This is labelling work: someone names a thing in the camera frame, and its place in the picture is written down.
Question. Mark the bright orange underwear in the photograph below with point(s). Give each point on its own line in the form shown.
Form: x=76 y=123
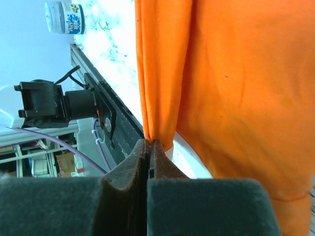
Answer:
x=236 y=79

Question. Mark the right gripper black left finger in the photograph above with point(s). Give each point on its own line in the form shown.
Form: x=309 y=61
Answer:
x=111 y=205

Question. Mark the blue white round tin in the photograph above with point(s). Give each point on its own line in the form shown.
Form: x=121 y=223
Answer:
x=65 y=17

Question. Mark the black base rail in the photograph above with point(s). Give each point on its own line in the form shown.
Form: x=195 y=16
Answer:
x=121 y=128

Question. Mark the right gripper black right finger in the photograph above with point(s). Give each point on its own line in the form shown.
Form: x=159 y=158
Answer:
x=181 y=206

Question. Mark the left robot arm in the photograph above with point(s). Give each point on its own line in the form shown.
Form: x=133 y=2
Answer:
x=43 y=104

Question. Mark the aluminium extrusion rail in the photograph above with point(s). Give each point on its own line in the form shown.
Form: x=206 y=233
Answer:
x=79 y=58

